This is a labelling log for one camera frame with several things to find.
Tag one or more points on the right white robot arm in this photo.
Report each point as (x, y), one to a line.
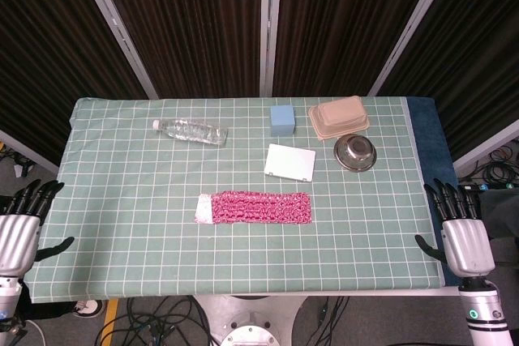
(484, 309)

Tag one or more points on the stainless steel bowl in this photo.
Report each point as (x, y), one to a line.
(355, 152)

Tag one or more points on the yellow floor tape strip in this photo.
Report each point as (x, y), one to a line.
(107, 321)

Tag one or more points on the beige plastic food container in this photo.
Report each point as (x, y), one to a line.
(340, 119)

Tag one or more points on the clear plastic water bottle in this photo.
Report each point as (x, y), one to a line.
(192, 131)

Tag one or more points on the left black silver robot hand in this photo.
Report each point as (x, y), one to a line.
(18, 240)

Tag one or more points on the white flat hinged case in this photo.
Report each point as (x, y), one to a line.
(290, 161)

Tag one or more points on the light blue cube block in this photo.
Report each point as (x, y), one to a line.
(281, 120)

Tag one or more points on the dark blue cloth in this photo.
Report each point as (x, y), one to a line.
(427, 135)

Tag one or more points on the grey metal partition rail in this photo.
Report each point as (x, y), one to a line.
(28, 151)
(486, 145)

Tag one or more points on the dark ribbed partition panel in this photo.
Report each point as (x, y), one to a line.
(190, 26)
(478, 58)
(348, 18)
(44, 46)

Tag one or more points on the grey metal partition post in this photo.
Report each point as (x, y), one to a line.
(115, 26)
(413, 26)
(271, 26)

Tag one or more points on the green white grid tablecloth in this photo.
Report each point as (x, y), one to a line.
(227, 249)

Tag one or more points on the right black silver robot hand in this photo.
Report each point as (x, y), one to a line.
(466, 244)

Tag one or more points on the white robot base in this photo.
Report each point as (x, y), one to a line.
(247, 317)

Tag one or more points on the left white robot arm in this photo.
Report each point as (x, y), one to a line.
(9, 301)

